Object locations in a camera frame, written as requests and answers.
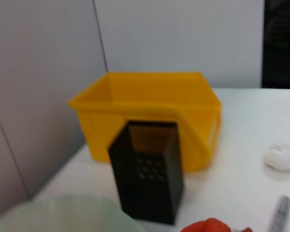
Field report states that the red-orange fruit with stem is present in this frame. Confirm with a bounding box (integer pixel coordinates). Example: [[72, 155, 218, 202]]
[[180, 217, 254, 232]]

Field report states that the white paper ball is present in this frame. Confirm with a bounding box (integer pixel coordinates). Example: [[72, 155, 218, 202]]
[[263, 142, 290, 174]]

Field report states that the black mesh pen holder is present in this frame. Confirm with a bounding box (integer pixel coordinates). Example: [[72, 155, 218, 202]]
[[107, 120, 186, 227]]

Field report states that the translucent green wavy fruit plate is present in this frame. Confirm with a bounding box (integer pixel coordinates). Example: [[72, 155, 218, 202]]
[[0, 194, 145, 232]]

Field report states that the grey marker pen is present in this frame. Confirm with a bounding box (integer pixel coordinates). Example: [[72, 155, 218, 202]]
[[268, 195, 290, 232]]

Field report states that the yellow plastic storage bin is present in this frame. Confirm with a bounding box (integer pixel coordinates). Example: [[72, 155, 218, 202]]
[[67, 71, 222, 173]]

